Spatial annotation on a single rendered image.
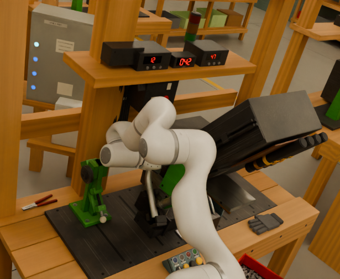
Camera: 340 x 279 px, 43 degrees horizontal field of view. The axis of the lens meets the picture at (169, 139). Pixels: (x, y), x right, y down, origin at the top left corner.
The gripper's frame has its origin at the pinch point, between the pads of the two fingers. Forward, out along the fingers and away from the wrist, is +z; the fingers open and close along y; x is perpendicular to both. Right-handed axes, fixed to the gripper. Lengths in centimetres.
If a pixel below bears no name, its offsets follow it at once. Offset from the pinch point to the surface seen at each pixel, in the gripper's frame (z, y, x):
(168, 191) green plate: 3.0, -13.6, 2.8
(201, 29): 437, 308, 275
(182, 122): 22.2, 19.8, 6.0
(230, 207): 15.5, -23.7, -18.5
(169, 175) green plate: 2.9, -7.0, 1.2
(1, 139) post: -59, 10, 24
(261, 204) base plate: 66, -22, -3
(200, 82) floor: 330, 170, 217
